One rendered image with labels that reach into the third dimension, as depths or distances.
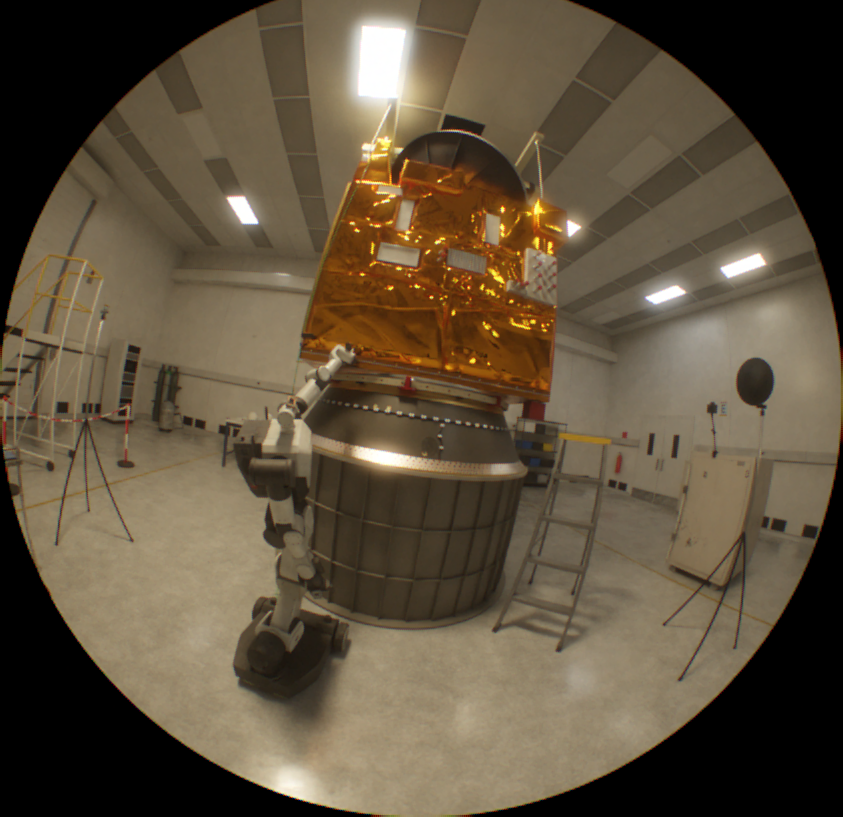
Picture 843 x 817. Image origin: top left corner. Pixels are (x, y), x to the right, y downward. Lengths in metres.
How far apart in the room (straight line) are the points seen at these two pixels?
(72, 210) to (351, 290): 6.93
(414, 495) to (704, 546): 3.37
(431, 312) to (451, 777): 2.72
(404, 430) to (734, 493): 3.49
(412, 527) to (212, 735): 1.67
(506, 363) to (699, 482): 2.86
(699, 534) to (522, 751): 3.06
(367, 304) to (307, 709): 2.48
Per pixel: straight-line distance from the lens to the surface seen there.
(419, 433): 1.89
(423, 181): 2.79
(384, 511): 1.88
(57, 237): 7.74
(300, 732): 1.67
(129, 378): 8.43
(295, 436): 1.17
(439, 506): 1.89
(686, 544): 4.15
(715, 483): 3.94
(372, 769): 1.59
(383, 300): 2.16
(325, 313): 2.16
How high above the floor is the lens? 1.48
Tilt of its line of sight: 4 degrees up
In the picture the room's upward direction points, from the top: 9 degrees clockwise
